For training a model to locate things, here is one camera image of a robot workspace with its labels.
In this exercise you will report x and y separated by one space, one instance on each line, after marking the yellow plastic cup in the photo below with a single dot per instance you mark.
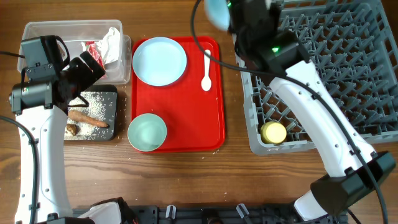
273 133

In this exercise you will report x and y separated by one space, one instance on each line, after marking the white rice pile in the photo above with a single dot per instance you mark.
91 117

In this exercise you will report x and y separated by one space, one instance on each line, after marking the brown carrot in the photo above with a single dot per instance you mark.
79 117

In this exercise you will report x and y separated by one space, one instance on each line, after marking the green bowl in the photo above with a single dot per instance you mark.
147 132

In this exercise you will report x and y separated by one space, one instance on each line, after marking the red snack wrapper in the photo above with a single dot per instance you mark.
92 49

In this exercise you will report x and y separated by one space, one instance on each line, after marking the clear plastic bin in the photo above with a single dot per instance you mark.
76 32

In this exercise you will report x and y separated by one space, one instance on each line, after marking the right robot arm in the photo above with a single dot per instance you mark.
353 168

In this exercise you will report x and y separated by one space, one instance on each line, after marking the white plastic spoon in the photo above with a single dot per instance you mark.
206 80

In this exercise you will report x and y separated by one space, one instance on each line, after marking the black plastic tray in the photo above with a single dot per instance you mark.
99 102

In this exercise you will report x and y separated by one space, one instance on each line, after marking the white tissue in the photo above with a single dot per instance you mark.
109 46

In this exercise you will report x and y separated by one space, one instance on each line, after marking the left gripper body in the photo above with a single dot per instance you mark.
81 76

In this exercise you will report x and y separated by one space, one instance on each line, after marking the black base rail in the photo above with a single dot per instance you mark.
266 214

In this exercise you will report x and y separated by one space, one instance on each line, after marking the red serving tray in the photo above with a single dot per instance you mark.
194 118

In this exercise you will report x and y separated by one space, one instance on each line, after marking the light blue plate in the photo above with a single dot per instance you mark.
159 61

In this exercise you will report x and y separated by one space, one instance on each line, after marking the brown food scrap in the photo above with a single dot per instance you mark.
72 129

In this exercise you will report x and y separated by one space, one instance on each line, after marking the white bowl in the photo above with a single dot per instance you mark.
217 12

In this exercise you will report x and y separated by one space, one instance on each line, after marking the grey dishwasher rack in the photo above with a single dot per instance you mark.
353 49

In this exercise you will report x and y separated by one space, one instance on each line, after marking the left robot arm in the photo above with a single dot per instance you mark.
40 104

